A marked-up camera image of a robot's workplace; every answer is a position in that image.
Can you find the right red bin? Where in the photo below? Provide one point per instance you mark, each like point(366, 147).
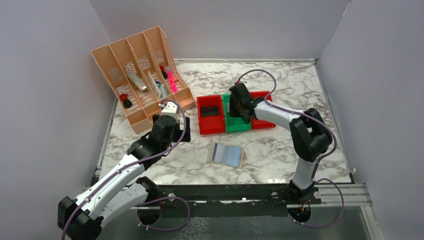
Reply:
point(260, 124)

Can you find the pink highlighter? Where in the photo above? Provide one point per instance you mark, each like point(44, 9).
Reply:
point(171, 81)

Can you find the green bin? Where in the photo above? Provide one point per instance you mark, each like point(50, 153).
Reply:
point(233, 124)

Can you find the red bin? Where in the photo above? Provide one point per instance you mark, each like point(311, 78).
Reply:
point(212, 124)
point(260, 124)

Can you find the silver stapler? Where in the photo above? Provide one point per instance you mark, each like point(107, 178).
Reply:
point(137, 81)

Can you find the black mounting rail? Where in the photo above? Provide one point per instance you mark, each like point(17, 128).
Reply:
point(221, 200)

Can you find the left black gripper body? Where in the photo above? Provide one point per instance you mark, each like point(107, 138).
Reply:
point(185, 129)

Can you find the red and black stamp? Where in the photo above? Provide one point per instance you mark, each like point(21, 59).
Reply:
point(125, 100)

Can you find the peach desk file organizer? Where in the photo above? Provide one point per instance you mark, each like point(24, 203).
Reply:
point(148, 54)

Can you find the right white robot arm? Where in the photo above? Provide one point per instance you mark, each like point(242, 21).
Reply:
point(310, 136)

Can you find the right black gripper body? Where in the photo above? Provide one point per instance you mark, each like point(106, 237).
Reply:
point(238, 108)

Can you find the beige card holder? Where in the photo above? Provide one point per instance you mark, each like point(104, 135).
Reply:
point(235, 156)

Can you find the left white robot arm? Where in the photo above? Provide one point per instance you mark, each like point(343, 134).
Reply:
point(84, 216)

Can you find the left red bin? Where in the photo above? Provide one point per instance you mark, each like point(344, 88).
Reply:
point(212, 124)

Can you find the black card in bin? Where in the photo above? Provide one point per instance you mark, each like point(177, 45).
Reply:
point(210, 111)

